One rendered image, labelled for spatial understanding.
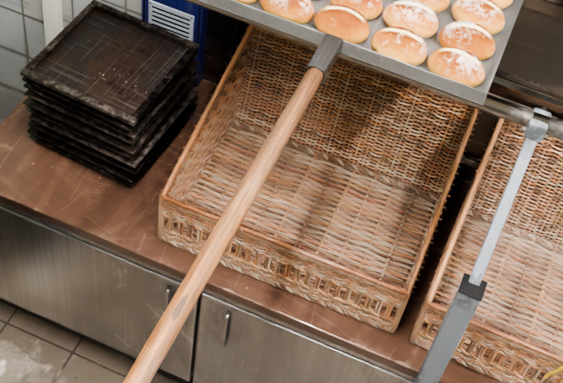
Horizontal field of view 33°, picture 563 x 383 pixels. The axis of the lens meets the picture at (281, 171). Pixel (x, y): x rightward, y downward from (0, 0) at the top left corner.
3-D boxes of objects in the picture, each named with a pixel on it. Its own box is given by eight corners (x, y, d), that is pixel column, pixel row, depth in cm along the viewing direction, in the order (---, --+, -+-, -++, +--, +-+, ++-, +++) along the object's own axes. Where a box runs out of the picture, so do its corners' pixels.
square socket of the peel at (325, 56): (323, 85, 160) (327, 71, 157) (303, 78, 160) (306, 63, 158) (342, 53, 165) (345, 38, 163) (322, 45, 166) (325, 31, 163)
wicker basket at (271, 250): (240, 99, 239) (250, 14, 218) (454, 179, 230) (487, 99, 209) (152, 240, 208) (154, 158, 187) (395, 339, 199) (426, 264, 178)
